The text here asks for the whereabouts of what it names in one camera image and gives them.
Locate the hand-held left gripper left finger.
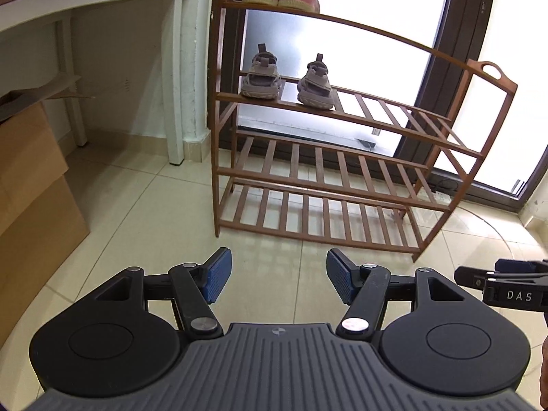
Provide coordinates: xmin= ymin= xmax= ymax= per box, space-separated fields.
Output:
xmin=96 ymin=247 xmax=233 ymax=341

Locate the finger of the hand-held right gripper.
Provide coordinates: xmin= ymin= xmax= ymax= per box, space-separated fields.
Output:
xmin=454 ymin=265 xmax=497 ymax=292
xmin=492 ymin=259 xmax=548 ymax=275

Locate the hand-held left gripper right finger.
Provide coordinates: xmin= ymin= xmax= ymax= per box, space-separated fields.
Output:
xmin=326 ymin=247 xmax=465 ymax=340

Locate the wooden shoe rack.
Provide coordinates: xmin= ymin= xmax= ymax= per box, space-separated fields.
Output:
xmin=212 ymin=0 xmax=516 ymax=262

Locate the purple grey sneaker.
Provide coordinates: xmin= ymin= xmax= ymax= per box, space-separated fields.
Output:
xmin=297 ymin=53 xmax=336 ymax=110
xmin=240 ymin=43 xmax=282 ymax=99

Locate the person's right hand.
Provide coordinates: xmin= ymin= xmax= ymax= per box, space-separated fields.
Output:
xmin=538 ymin=337 xmax=548 ymax=397

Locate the large cardboard box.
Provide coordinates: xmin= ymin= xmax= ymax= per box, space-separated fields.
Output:
xmin=0 ymin=175 xmax=90 ymax=343

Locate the brown-topped white table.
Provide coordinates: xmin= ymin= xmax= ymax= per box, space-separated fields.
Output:
xmin=0 ymin=0 xmax=200 ymax=165

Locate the open cardboard box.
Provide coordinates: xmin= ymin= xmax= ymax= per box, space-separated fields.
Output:
xmin=0 ymin=90 xmax=95 ymax=189

